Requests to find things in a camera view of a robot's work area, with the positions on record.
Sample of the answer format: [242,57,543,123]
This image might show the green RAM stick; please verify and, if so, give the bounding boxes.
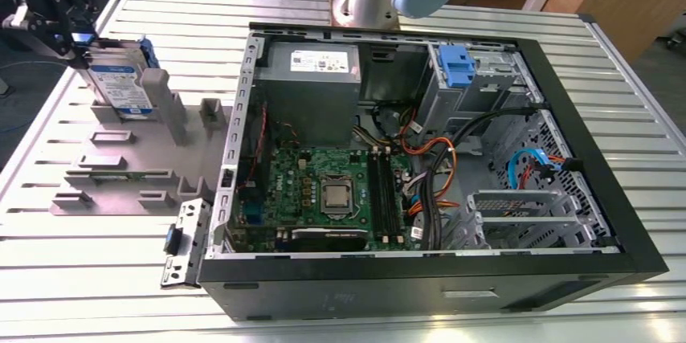
[87,169,149,180]

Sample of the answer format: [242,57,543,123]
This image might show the blue drive latch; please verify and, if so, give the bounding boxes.
[436,44,476,89]

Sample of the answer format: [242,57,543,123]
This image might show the blue floor cable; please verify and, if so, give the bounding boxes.
[0,60,67,73]
[0,116,35,135]

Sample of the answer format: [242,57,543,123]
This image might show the blue monitor plug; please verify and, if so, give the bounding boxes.
[162,224,182,255]

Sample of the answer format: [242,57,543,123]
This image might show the blue data wire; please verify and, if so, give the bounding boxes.
[505,149,585,191]

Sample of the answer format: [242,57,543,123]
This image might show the grey parts rack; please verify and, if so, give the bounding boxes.
[47,67,236,214]

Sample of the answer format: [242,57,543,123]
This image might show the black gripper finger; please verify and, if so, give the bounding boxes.
[50,31,93,71]

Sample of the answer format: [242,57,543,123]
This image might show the silver drive cage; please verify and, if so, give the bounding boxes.
[416,41,541,135]

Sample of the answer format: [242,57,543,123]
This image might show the silver CPU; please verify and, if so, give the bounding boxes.
[320,184,354,210]

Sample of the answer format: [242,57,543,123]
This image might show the CPU socket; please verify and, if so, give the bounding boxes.
[314,173,362,223]

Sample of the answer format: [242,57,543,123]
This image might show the black RAM slot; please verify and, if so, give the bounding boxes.
[366,148,390,242]
[380,148,404,242]

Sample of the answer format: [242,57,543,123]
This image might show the black graphics card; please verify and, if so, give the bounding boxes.
[277,227,370,254]

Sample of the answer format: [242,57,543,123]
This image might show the black open PC case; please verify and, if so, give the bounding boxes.
[160,21,669,322]

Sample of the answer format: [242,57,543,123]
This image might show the black cable bundle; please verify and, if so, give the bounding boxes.
[420,105,541,250]

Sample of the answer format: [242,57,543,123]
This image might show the green motherboard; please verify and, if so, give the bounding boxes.
[234,145,424,254]

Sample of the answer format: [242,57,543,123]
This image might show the red power wire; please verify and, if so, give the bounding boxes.
[521,156,556,191]

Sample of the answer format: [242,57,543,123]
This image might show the hard disk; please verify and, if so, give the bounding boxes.
[71,33,160,124]

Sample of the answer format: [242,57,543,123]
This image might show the grey power supply unit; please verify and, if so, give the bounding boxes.
[253,41,362,149]

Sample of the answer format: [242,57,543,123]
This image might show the silver disk bay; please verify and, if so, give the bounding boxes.
[465,189,609,250]

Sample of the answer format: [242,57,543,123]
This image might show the orange wire bundle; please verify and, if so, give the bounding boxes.
[398,108,461,219]

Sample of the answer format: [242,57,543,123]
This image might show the yellow black wires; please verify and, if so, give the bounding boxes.
[350,125,397,147]

